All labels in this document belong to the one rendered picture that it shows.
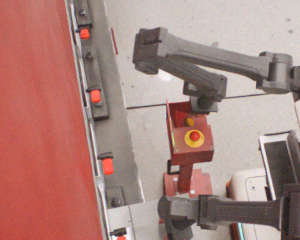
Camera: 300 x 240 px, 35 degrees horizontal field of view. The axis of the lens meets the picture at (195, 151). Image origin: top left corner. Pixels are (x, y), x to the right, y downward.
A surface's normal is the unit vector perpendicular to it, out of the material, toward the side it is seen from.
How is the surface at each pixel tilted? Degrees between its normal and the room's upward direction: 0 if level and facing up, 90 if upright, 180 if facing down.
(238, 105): 0
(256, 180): 0
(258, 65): 28
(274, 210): 69
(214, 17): 0
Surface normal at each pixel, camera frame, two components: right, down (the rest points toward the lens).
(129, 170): 0.06, -0.40
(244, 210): -0.91, -0.13
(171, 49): 0.40, -0.05
